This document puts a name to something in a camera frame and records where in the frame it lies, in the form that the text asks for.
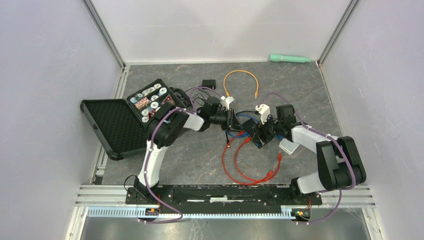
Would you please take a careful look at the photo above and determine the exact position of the black poker chip case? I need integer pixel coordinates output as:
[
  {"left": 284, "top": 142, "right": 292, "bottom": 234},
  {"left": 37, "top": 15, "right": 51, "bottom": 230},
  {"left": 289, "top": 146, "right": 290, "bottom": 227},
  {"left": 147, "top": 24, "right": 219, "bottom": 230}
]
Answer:
[{"left": 80, "top": 78, "right": 192, "bottom": 161}]

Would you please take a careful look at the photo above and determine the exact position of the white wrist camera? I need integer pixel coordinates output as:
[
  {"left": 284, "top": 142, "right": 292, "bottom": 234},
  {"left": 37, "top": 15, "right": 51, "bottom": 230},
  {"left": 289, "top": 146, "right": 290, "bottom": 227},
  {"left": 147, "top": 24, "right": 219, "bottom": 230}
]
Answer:
[
  {"left": 254, "top": 104, "right": 270, "bottom": 125},
  {"left": 220, "top": 96, "right": 234, "bottom": 110}
]

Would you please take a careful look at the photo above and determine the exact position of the blue ethernet cable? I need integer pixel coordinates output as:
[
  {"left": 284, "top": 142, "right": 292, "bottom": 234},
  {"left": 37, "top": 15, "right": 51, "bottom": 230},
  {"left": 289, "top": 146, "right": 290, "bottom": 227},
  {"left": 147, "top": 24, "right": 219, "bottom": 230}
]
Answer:
[{"left": 225, "top": 112, "right": 286, "bottom": 140}]

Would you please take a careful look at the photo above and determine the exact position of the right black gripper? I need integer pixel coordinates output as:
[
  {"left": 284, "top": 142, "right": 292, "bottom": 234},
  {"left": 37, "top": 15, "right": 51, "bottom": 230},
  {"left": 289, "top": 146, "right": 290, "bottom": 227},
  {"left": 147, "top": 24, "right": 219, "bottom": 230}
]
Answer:
[{"left": 251, "top": 112, "right": 283, "bottom": 146}]

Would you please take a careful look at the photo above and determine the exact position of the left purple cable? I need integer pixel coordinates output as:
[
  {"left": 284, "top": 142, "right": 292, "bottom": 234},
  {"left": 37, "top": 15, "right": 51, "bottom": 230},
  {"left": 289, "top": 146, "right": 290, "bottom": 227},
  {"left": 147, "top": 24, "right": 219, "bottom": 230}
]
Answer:
[{"left": 138, "top": 86, "right": 226, "bottom": 225}]

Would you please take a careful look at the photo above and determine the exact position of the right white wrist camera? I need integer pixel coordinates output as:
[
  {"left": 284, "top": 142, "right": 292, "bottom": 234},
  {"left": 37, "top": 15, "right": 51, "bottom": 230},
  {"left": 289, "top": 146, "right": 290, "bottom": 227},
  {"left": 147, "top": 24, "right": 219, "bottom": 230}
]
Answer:
[{"left": 254, "top": 104, "right": 270, "bottom": 125}]

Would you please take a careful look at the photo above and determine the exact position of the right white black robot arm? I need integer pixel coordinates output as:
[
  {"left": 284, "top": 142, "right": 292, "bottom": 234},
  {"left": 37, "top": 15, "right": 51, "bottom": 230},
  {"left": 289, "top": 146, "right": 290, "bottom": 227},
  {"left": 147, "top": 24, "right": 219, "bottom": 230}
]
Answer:
[{"left": 252, "top": 104, "right": 367, "bottom": 204}]

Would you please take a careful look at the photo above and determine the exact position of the white slotted cable duct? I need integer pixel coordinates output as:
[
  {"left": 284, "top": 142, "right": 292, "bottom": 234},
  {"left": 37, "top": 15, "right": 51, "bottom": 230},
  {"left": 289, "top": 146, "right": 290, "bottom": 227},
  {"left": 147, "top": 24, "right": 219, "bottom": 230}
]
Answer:
[{"left": 87, "top": 206, "right": 295, "bottom": 220}]

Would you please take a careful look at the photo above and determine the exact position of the purple cable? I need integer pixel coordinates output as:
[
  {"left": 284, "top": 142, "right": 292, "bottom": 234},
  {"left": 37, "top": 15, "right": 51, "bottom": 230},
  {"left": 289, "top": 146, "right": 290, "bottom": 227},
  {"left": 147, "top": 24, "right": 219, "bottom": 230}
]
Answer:
[
  {"left": 257, "top": 92, "right": 357, "bottom": 226},
  {"left": 138, "top": 86, "right": 226, "bottom": 225}
]

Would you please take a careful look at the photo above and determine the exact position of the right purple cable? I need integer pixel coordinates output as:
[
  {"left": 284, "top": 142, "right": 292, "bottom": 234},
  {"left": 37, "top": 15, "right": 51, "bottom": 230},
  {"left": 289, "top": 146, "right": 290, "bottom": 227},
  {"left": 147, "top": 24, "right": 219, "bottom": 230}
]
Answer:
[{"left": 257, "top": 92, "right": 357, "bottom": 226}]

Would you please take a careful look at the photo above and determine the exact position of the black network switch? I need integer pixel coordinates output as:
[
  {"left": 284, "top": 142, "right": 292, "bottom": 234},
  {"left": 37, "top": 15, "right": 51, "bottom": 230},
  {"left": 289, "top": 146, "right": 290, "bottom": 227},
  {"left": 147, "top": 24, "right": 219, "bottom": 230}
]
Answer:
[{"left": 241, "top": 119, "right": 276, "bottom": 149}]

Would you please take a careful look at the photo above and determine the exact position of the yellow ethernet cable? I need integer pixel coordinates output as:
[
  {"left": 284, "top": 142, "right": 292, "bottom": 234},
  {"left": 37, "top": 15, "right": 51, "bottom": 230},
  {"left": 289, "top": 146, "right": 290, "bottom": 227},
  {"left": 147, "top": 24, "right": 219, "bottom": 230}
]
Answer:
[{"left": 223, "top": 69, "right": 260, "bottom": 100}]

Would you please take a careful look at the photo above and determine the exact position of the black power adapter with cord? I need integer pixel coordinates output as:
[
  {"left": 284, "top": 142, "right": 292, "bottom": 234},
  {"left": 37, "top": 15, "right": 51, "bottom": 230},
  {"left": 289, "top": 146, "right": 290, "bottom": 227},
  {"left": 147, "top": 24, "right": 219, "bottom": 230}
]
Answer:
[{"left": 185, "top": 79, "right": 216, "bottom": 107}]

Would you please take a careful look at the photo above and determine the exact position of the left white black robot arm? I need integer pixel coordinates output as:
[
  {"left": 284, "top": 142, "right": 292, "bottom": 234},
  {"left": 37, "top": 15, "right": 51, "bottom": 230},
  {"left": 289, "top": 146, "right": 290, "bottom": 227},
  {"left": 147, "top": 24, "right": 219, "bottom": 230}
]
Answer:
[{"left": 134, "top": 97, "right": 244, "bottom": 204}]

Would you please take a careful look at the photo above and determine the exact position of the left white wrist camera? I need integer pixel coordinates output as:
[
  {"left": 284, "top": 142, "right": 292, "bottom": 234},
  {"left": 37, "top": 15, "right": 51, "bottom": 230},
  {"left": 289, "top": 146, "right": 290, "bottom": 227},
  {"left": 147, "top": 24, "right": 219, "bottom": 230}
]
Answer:
[{"left": 220, "top": 96, "right": 234, "bottom": 110}]

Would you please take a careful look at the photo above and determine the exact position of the white plastic box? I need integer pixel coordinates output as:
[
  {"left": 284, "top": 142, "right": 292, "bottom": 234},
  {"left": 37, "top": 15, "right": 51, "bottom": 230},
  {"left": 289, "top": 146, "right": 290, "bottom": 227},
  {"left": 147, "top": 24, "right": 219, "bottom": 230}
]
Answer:
[{"left": 278, "top": 138, "right": 299, "bottom": 155}]

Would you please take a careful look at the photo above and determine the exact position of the red ethernet cable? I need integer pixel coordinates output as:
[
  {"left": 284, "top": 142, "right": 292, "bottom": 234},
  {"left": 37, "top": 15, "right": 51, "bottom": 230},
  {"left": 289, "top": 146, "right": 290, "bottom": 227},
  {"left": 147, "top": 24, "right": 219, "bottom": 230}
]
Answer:
[{"left": 221, "top": 130, "right": 283, "bottom": 186}]

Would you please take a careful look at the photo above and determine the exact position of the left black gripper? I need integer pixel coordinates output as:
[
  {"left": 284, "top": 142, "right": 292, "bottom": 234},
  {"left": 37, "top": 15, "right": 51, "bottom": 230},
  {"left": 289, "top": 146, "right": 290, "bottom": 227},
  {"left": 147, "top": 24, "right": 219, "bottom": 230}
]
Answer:
[{"left": 210, "top": 109, "right": 245, "bottom": 134}]

